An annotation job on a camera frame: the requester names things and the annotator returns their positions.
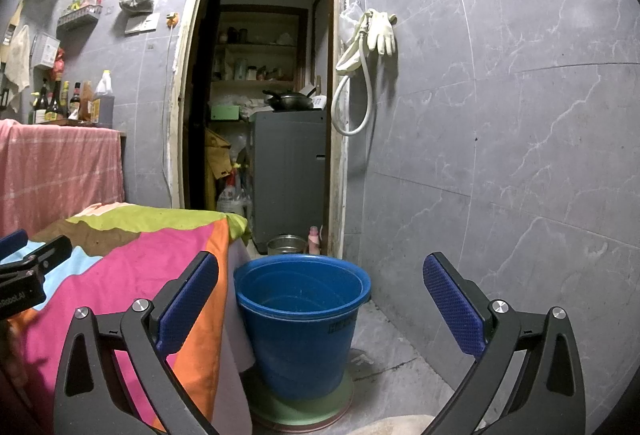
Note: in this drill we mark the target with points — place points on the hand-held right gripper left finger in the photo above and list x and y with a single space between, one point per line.
187 300

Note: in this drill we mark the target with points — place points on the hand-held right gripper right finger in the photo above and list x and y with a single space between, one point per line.
452 305

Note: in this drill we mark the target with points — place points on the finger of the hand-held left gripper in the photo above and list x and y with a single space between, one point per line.
47 255
11 242

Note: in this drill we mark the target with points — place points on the blue plastic bucket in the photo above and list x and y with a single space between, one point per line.
300 340

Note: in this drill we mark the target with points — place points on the colourful patchwork blanket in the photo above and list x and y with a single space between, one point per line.
125 265

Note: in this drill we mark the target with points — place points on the pink checked cloth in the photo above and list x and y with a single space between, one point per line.
60 165

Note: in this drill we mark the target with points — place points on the white bottle with red cap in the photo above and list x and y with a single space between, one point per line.
228 197

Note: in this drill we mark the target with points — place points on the large steel pot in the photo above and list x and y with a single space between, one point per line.
285 245

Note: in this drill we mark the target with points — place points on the dark glass sauce bottle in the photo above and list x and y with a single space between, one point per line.
75 107
41 107
56 107

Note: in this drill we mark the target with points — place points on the pink bottle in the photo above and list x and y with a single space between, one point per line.
314 242

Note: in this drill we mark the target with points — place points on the yellow paper bag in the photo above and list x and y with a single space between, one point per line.
217 155

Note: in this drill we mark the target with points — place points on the large cooking oil bottle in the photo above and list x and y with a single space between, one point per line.
103 107

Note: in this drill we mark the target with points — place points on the green round base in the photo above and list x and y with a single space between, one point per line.
300 412

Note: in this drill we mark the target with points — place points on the hanging beige dishcloth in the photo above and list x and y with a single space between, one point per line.
17 57

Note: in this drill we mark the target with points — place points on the red plastic bag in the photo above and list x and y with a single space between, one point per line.
60 62

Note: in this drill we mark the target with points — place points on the green box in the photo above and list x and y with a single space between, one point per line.
225 112

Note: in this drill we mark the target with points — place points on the black wok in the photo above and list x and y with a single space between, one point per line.
287 101

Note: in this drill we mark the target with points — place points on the small white plastic box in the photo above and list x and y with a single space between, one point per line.
319 102

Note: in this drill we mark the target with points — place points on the wooden shelf unit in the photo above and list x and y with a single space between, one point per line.
250 46

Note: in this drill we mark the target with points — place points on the cream rubber gloves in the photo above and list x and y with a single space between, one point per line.
382 32

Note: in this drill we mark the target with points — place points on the clear plastic bag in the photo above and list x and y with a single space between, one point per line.
350 22

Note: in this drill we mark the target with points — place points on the wooden door frame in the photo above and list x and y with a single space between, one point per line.
175 115

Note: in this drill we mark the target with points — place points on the grey wall shelf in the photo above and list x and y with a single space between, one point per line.
77 19

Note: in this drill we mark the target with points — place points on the wall socket panel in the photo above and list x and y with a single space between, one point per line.
142 23

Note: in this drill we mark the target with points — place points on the orange wall hook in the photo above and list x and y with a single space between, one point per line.
173 18

